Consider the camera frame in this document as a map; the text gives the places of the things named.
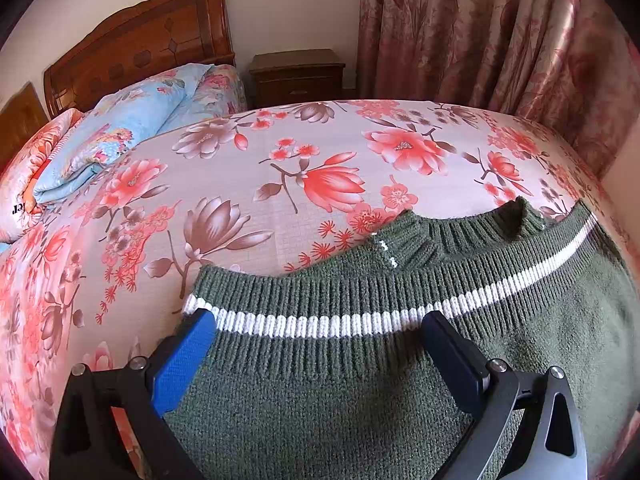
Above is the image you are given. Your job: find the dark wooden nightstand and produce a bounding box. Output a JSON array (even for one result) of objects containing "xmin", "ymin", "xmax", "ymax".
[{"xmin": 248, "ymin": 49, "xmax": 346, "ymax": 108}]

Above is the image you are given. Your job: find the green white knit sweater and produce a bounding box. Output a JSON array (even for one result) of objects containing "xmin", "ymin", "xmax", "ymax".
[{"xmin": 166, "ymin": 199, "xmax": 639, "ymax": 479}]

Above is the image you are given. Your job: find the large carved wooden headboard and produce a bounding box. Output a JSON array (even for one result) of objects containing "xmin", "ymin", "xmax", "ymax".
[{"xmin": 43, "ymin": 0, "xmax": 235, "ymax": 117}]

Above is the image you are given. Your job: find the pink floral pillow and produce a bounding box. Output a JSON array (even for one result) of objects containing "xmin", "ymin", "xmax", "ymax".
[{"xmin": 0, "ymin": 108, "xmax": 85, "ymax": 244}]

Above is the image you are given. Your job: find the pink floral bed sheet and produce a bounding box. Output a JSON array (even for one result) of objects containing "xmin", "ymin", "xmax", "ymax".
[{"xmin": 0, "ymin": 62, "xmax": 640, "ymax": 480}]

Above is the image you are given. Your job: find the small wooden headboard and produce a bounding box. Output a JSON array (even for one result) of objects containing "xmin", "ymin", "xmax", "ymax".
[{"xmin": 0, "ymin": 82, "xmax": 48, "ymax": 170}]

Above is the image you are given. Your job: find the pink floral curtain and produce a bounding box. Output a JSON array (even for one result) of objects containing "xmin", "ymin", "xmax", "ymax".
[{"xmin": 357, "ymin": 0, "xmax": 639, "ymax": 177}]

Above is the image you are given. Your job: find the blue floral folded quilt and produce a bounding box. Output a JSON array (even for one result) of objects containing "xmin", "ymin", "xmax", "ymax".
[{"xmin": 32, "ymin": 63, "xmax": 210, "ymax": 205}]

